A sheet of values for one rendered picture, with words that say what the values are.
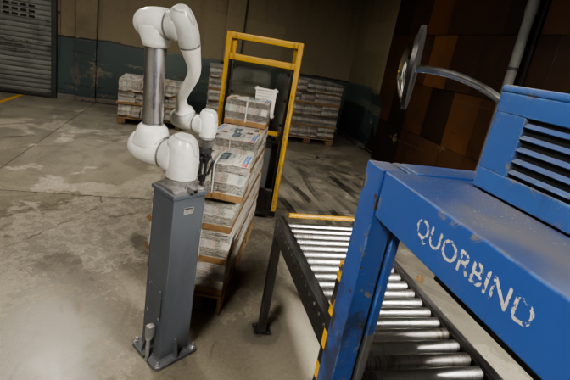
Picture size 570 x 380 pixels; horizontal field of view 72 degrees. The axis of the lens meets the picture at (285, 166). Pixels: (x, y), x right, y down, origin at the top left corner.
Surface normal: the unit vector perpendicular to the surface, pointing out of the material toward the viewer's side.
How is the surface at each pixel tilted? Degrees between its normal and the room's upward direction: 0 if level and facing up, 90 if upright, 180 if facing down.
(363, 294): 90
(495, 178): 90
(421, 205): 90
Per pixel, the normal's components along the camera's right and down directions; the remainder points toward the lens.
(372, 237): 0.22, 0.31
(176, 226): 0.73, 0.30
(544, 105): -0.96, -0.09
